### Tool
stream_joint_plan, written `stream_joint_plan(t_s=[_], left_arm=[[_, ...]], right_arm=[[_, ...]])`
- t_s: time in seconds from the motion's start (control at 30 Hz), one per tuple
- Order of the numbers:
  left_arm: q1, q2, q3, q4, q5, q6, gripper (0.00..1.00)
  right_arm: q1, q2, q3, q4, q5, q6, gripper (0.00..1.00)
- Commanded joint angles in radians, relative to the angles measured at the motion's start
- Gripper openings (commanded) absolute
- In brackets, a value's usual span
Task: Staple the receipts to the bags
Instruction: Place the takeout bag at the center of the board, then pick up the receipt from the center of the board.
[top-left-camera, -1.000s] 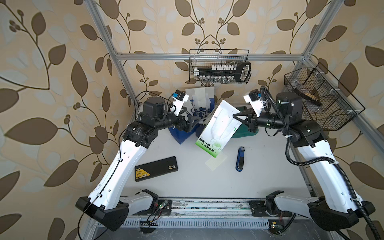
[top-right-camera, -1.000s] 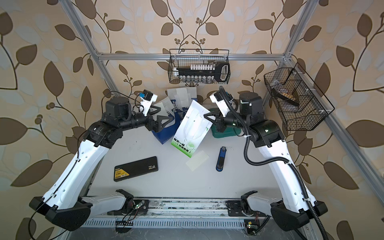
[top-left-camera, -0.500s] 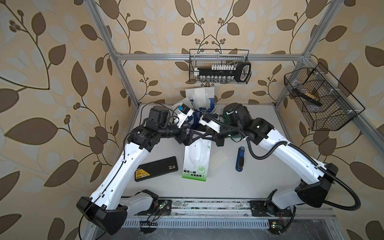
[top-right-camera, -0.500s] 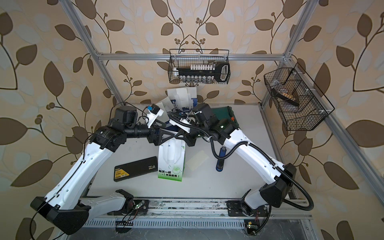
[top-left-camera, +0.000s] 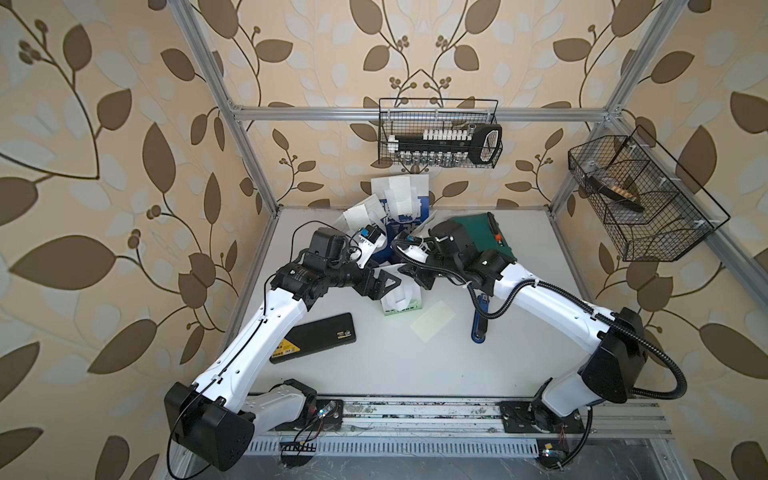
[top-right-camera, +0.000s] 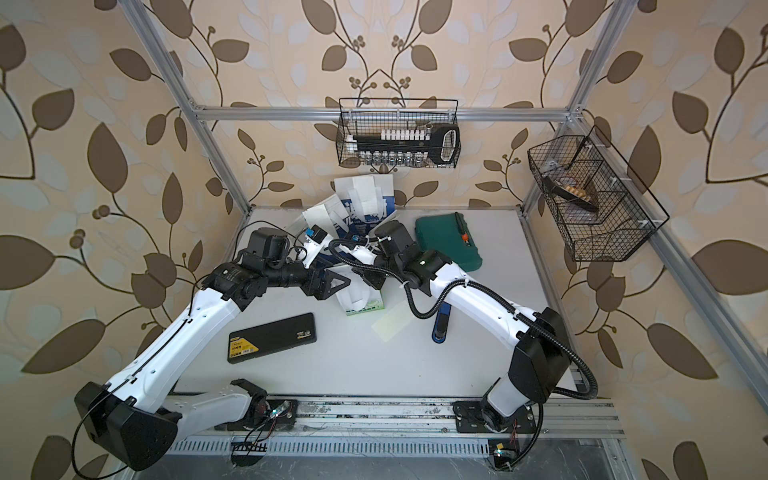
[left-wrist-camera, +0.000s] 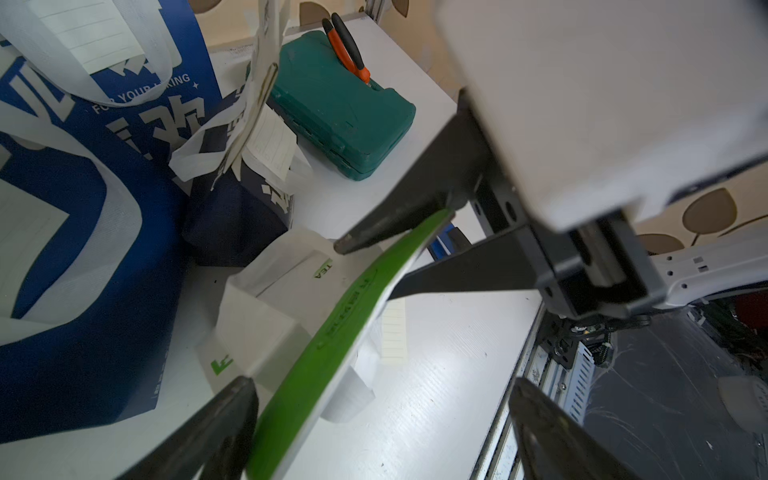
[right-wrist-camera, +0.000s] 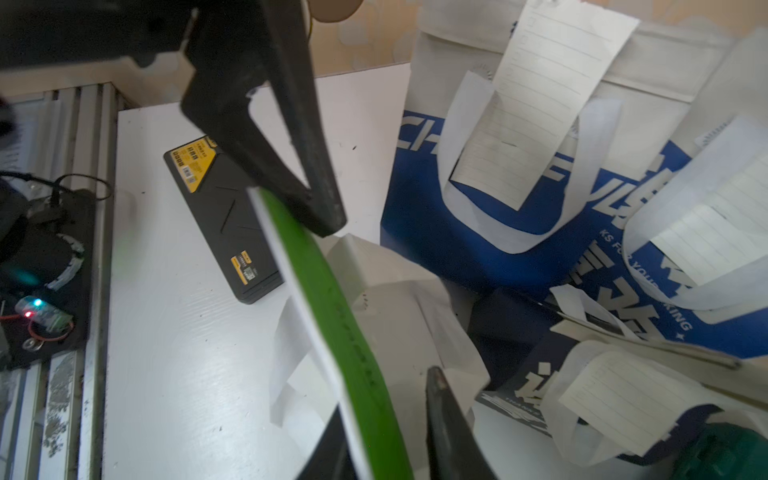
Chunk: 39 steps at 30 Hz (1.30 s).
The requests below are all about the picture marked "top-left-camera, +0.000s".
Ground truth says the green white tissue pack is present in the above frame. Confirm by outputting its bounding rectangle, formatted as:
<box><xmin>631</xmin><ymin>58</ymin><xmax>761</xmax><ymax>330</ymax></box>
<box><xmin>380</xmin><ymin>265</ymin><xmax>423</xmax><ymax>316</ymax></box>

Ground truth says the pale yellow receipt sheet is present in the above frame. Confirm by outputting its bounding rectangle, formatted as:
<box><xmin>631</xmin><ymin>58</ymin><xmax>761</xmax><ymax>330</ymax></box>
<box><xmin>410</xmin><ymin>301</ymin><xmax>456</xmax><ymax>343</ymax></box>

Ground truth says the large blue white tote bag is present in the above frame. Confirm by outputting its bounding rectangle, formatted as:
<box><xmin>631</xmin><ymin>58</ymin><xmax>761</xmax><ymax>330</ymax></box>
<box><xmin>371</xmin><ymin>174</ymin><xmax>430</xmax><ymax>240</ymax></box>

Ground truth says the blue stapler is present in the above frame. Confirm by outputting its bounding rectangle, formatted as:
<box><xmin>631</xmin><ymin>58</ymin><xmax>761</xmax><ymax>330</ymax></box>
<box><xmin>471</xmin><ymin>293</ymin><xmax>489</xmax><ymax>344</ymax></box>

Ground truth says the small blue white bag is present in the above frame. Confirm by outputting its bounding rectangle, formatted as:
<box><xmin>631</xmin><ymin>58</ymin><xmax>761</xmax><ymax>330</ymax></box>
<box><xmin>391</xmin><ymin>211</ymin><xmax>438</xmax><ymax>240</ymax></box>

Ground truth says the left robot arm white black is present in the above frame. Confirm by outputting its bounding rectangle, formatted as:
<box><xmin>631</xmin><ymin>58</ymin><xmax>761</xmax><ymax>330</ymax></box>
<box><xmin>164</xmin><ymin>225</ymin><xmax>400</xmax><ymax>471</ymax></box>

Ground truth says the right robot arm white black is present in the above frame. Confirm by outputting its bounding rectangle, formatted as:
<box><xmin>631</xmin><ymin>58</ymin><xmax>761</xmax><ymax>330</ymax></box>
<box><xmin>391</xmin><ymin>213</ymin><xmax>648</xmax><ymax>423</ymax></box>

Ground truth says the black flat box yellow label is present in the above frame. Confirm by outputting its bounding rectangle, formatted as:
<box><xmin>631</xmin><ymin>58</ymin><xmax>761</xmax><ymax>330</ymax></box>
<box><xmin>269</xmin><ymin>313</ymin><xmax>356</xmax><ymax>364</ymax></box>

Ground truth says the black socket tool set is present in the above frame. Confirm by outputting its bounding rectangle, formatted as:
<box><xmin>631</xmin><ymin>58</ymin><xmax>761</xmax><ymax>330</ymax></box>
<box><xmin>384</xmin><ymin>124</ymin><xmax>503</xmax><ymax>168</ymax></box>

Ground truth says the dark brush in basket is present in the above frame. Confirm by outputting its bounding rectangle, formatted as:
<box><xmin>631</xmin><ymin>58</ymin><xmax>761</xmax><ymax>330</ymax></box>
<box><xmin>587</xmin><ymin>175</ymin><xmax>645</xmax><ymax>213</ymax></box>

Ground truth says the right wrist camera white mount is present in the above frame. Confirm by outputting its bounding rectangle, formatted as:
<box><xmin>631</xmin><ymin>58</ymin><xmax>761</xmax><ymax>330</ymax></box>
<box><xmin>392</xmin><ymin>236</ymin><xmax>429</xmax><ymax>264</ymax></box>

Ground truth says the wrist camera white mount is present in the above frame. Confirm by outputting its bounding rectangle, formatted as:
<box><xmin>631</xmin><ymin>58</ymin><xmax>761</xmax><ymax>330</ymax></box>
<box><xmin>353</xmin><ymin>225</ymin><xmax>387</xmax><ymax>268</ymax></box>
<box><xmin>392</xmin><ymin>236</ymin><xmax>429</xmax><ymax>264</ymax></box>

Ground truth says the black corrugated cable conduit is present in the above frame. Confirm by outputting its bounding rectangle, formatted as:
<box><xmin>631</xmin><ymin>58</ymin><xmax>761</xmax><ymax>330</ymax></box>
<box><xmin>392</xmin><ymin>236</ymin><xmax>689</xmax><ymax>401</ymax></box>

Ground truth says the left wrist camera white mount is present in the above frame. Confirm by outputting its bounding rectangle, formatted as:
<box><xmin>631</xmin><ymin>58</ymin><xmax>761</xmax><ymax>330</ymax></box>
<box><xmin>353</xmin><ymin>225</ymin><xmax>387</xmax><ymax>268</ymax></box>

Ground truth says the back wall wire basket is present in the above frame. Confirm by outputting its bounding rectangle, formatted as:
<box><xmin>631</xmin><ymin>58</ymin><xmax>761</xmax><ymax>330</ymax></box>
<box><xmin>376</xmin><ymin>97</ymin><xmax>503</xmax><ymax>173</ymax></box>

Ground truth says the wall wire basket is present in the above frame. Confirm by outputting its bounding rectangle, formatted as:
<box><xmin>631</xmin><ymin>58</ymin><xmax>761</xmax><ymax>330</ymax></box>
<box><xmin>376</xmin><ymin>97</ymin><xmax>503</xmax><ymax>173</ymax></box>
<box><xmin>568</xmin><ymin>125</ymin><xmax>731</xmax><ymax>262</ymax></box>

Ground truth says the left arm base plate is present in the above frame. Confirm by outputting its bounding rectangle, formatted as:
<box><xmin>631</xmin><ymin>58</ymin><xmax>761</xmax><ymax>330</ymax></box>
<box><xmin>273</xmin><ymin>397</ymin><xmax>344</xmax><ymax>432</ymax></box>

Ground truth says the aluminium rail front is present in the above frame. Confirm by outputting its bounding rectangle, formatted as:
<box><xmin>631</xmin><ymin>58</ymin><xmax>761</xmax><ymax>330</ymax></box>
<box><xmin>230</xmin><ymin>396</ymin><xmax>672</xmax><ymax>459</ymax></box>

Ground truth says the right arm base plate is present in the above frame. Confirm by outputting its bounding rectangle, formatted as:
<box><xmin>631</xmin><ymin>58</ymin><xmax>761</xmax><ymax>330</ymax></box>
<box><xmin>498</xmin><ymin>400</ymin><xmax>585</xmax><ymax>435</ymax></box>

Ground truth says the right wall wire basket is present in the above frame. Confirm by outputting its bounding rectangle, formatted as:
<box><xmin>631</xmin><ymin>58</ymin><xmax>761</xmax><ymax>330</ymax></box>
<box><xmin>568</xmin><ymin>125</ymin><xmax>731</xmax><ymax>262</ymax></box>

